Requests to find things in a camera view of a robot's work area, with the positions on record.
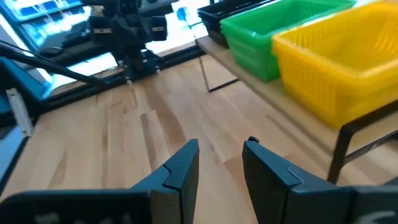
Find large window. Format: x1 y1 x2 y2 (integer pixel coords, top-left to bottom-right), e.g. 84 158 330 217
0 0 206 91

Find green slotted plastic basket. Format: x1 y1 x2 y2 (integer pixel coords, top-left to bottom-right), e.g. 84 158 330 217
220 0 357 47
223 26 282 83

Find yellow slotted plastic basket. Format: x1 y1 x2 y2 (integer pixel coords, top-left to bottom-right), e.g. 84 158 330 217
272 43 398 91
271 1 398 83
275 52 398 129

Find white label strip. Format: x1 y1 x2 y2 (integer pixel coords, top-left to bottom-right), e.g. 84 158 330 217
5 88 34 138

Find black slotted plastic basket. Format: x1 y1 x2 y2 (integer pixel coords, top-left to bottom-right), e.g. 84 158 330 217
197 0 276 19
205 18 233 50
198 12 233 29

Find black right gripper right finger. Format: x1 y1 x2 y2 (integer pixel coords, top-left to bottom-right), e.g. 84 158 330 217
241 136 398 224

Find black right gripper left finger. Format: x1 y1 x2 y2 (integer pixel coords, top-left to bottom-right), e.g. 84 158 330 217
0 139 200 224

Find wooden shelf with black legs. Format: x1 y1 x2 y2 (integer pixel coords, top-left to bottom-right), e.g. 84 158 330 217
195 35 398 184

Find black aluminium frame rails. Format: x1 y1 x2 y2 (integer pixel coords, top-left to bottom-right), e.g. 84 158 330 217
0 42 206 114

